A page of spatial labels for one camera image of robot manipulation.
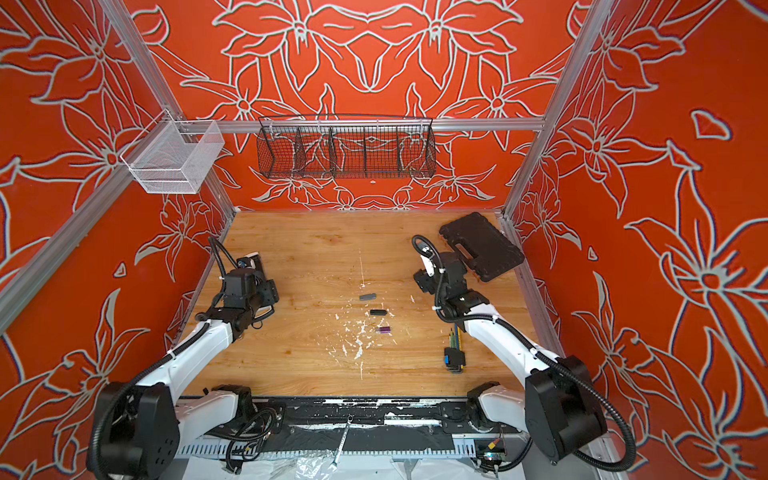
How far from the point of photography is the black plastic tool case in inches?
39.1

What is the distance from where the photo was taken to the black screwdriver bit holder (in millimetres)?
812

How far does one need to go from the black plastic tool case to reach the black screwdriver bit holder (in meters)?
0.22
